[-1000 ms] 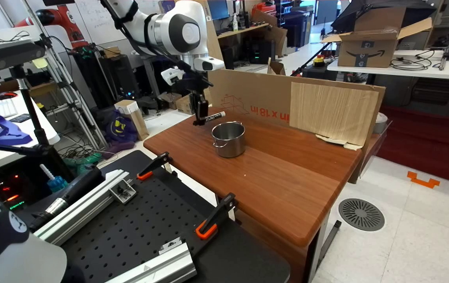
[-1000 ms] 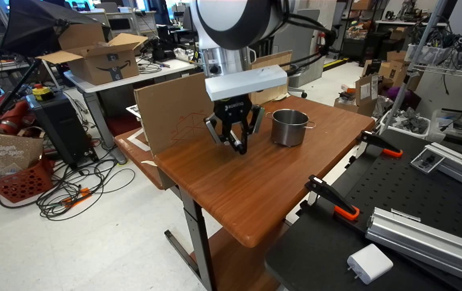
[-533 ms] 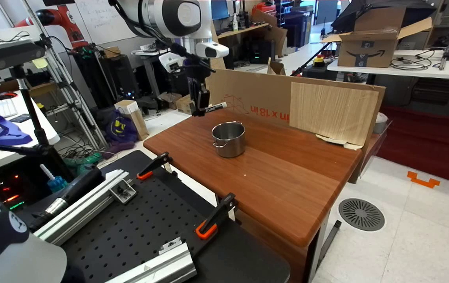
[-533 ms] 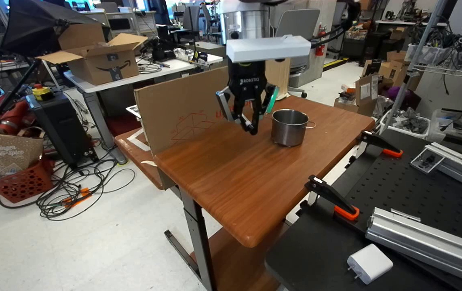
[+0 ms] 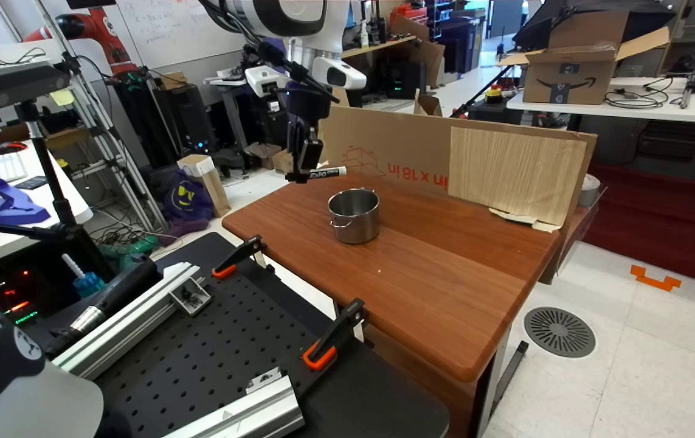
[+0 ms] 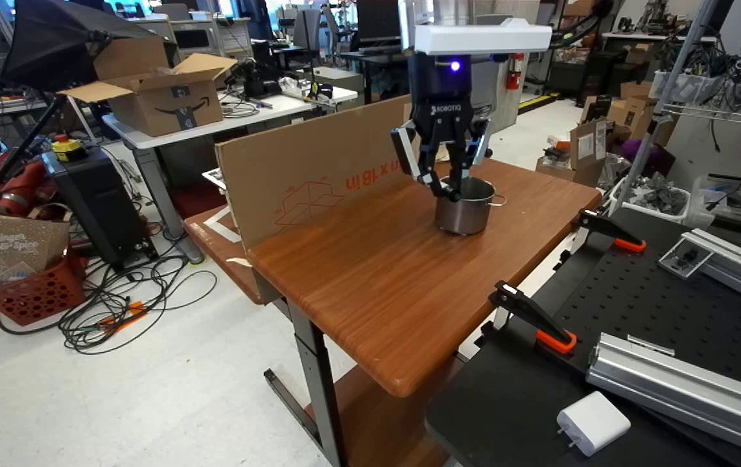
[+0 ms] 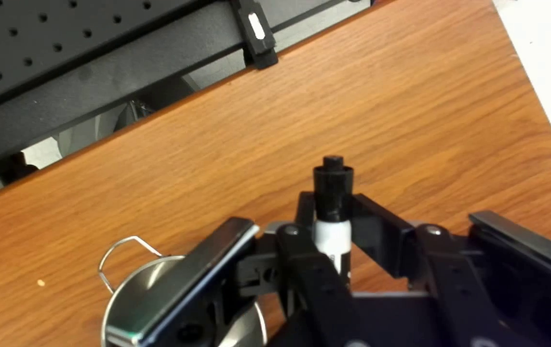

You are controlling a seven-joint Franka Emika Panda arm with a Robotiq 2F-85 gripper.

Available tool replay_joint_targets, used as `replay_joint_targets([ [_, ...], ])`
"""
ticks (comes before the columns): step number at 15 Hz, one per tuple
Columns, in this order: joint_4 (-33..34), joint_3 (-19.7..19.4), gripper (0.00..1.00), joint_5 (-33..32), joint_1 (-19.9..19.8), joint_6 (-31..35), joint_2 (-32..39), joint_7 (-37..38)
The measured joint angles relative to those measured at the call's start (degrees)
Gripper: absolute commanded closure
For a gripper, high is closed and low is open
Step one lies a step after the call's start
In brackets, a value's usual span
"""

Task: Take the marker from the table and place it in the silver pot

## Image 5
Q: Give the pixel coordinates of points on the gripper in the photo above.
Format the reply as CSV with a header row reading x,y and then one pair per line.
x,y
307,104

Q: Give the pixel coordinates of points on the black and white marker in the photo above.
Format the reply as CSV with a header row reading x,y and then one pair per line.
x,y
331,172

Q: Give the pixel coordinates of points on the red robot arm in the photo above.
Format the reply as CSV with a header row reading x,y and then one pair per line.
x,y
101,33

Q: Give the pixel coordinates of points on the silver pot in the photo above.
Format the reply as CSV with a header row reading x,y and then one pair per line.
x,y
354,219

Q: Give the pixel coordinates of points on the large cardboard panel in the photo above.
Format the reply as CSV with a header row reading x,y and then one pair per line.
x,y
396,149

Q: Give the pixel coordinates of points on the tan wedge box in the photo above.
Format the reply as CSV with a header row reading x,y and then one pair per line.
x,y
210,179

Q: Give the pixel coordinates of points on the black and orange clamp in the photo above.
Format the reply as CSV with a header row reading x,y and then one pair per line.
x,y
236,257
332,337

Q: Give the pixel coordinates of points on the purple bag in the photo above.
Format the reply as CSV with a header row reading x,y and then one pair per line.
x,y
188,198

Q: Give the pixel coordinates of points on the black computer tower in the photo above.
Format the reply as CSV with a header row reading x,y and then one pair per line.
x,y
183,118

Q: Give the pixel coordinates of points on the small cardboard box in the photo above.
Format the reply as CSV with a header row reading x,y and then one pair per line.
x,y
427,106

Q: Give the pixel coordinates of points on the white spray bottle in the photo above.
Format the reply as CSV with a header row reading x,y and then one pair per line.
x,y
364,35

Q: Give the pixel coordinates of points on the whiteboard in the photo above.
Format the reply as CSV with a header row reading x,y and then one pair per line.
x,y
171,27

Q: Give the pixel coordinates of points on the green plastic object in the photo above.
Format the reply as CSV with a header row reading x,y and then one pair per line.
x,y
131,252

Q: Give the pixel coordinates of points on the emergency stop button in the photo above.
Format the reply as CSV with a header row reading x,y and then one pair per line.
x,y
494,94

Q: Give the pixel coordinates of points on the wood grain sheet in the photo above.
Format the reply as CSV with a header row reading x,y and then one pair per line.
x,y
514,173

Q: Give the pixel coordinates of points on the torn paper scrap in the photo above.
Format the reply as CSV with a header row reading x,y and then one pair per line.
x,y
526,220

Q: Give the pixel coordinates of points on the black and silver cylinder tool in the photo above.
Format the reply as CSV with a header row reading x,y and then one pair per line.
x,y
116,295

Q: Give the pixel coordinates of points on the yellow sticky note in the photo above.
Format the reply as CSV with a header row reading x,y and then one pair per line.
x,y
62,97

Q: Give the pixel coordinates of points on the open cardboard box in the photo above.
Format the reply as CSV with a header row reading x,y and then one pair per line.
x,y
566,73

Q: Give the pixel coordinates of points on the grey tape roll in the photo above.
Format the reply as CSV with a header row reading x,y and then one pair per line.
x,y
589,190

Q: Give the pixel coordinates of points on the purple cloth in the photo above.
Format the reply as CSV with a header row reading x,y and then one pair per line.
x,y
10,210

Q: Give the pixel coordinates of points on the round floor drain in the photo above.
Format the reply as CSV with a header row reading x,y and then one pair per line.
x,y
560,331

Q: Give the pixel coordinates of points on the black computer with lights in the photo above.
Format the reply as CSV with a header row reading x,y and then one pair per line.
x,y
16,292

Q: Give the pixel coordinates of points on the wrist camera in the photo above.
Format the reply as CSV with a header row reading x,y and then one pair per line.
x,y
265,78

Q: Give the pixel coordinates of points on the aluminium frame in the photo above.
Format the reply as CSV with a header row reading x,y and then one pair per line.
x,y
117,164

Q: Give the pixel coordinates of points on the aluminium rail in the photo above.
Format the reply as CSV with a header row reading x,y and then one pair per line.
x,y
250,413
134,316

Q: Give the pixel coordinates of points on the camera on mount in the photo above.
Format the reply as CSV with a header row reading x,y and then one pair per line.
x,y
13,85

